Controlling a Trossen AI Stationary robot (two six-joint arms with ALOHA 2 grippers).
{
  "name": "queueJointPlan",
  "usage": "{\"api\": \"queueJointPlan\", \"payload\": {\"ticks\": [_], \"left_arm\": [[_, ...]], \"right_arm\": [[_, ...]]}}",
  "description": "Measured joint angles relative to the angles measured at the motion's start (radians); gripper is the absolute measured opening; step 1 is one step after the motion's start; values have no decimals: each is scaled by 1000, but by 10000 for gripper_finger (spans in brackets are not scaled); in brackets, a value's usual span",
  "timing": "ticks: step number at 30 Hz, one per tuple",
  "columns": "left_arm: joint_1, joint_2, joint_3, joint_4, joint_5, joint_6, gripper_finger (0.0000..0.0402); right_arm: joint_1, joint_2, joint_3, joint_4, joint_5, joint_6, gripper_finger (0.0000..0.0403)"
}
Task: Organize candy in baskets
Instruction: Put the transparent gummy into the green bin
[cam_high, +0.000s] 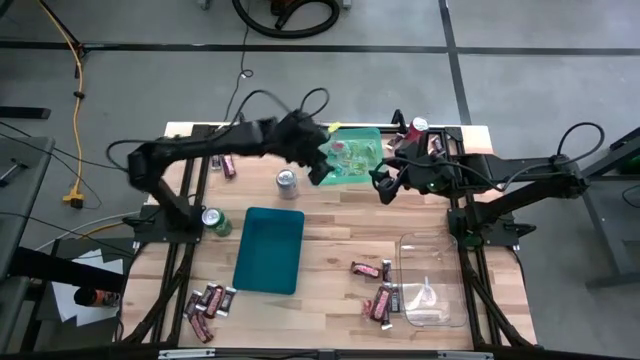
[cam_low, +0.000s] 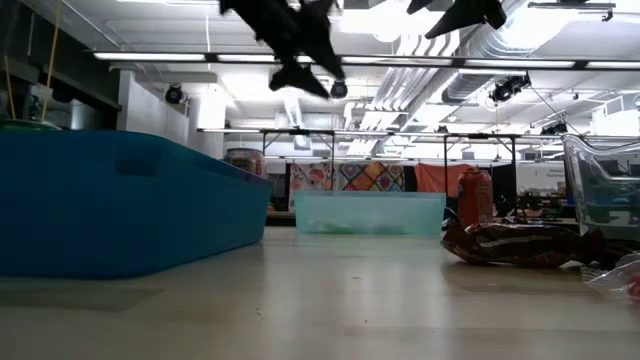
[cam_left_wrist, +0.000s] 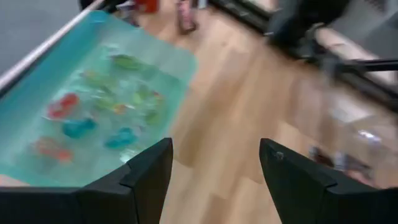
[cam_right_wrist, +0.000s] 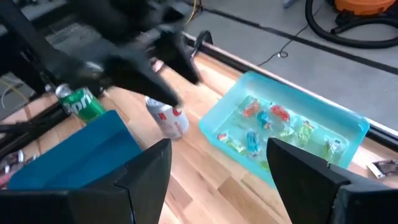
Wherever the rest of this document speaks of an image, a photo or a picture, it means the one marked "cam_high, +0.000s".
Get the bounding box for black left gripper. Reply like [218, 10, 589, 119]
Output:
[272, 110, 335, 186]

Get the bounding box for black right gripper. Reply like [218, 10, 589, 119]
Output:
[372, 139, 456, 205]

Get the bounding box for light green translucent basket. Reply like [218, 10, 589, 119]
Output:
[317, 127, 385, 187]

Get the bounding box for clear plastic basket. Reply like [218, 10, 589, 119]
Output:
[397, 230, 470, 329]

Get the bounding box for large brown chocolate bar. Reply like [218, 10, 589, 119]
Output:
[370, 284, 394, 322]

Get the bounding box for silver Diet Coke can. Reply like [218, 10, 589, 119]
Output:
[275, 168, 300, 201]

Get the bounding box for teal blue plastic basket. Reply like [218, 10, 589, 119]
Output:
[232, 206, 306, 296]

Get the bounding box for green Sprite can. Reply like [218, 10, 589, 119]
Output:
[200, 207, 234, 238]

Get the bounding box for grey metal stand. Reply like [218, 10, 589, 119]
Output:
[582, 127, 640, 291]

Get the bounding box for orange black spray can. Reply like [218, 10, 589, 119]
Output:
[73, 287, 121, 307]

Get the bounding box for black metal beam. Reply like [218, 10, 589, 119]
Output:
[0, 244, 126, 294]

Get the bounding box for white paper sheets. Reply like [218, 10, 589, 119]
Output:
[49, 248, 126, 327]

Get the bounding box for grey side table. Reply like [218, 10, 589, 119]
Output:
[0, 134, 56, 281]

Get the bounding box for black tripod stand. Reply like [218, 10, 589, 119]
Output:
[34, 0, 91, 81]

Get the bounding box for black flat bar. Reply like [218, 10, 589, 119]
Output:
[0, 105, 52, 120]

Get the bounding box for black hand tool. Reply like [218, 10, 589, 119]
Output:
[0, 158, 30, 187]

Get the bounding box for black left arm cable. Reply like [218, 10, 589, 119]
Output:
[105, 87, 331, 174]

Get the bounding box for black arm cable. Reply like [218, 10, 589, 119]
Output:
[372, 121, 606, 194]
[105, 87, 331, 174]

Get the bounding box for black vacuum hose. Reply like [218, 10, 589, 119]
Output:
[230, 0, 341, 40]

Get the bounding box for silver metal bracket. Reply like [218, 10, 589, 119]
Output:
[438, 350, 494, 360]
[158, 348, 216, 360]

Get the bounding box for black aluminium table frame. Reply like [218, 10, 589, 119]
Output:
[115, 122, 539, 360]

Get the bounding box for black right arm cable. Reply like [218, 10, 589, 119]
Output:
[372, 121, 606, 194]

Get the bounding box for yellow extension cable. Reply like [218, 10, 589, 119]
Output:
[37, 0, 87, 209]

